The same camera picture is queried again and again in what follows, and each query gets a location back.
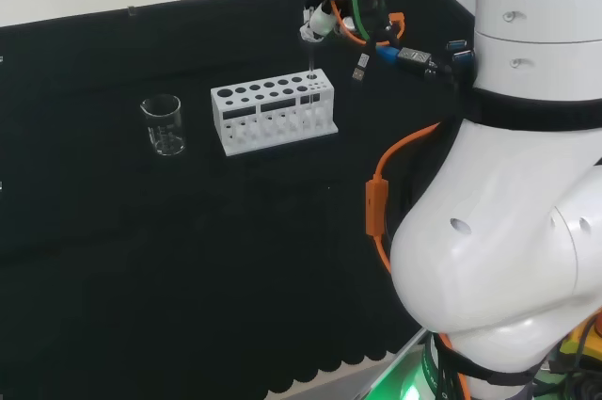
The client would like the clear glass rod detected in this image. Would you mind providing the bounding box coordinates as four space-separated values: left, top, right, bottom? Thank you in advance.
308 40 319 114

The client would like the white test tube rack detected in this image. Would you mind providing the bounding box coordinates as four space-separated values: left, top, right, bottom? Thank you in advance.
210 69 340 157

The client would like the black USB plug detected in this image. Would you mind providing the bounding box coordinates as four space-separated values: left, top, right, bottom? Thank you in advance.
351 51 373 87

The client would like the black adapter block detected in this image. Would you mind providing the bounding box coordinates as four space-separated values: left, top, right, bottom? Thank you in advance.
397 47 435 70

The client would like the clear glass beaker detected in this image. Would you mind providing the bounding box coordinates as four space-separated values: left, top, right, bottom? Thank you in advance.
139 93 187 157

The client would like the black bench cloth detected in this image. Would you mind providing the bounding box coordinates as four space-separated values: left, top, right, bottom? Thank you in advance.
0 0 479 400

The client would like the pale board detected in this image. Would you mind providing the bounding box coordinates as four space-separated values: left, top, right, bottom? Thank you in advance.
266 328 432 400

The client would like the yellow stop button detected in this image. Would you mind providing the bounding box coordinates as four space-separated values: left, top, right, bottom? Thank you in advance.
558 314 602 360

